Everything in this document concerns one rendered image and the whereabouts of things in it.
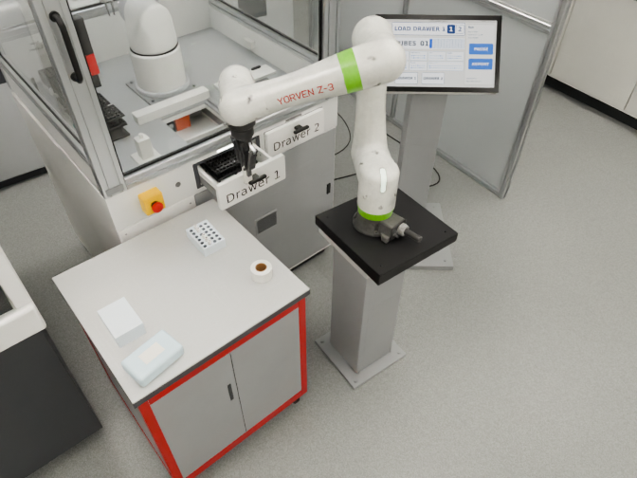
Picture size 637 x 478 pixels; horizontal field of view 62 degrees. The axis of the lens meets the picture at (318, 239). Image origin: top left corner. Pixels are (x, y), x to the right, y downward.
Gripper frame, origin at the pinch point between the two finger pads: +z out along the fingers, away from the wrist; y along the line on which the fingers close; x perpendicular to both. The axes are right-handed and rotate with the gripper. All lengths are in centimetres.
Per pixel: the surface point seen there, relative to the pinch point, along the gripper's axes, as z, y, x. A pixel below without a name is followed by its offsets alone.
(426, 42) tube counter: -18, -5, 94
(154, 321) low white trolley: 17, 22, -52
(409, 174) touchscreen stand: 49, -2, 94
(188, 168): 1.0, -17.5, -13.4
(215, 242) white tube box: 13.7, 8.4, -20.5
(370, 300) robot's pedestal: 42, 46, 19
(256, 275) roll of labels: 13.6, 29.6, -18.7
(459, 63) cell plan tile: -12, 9, 101
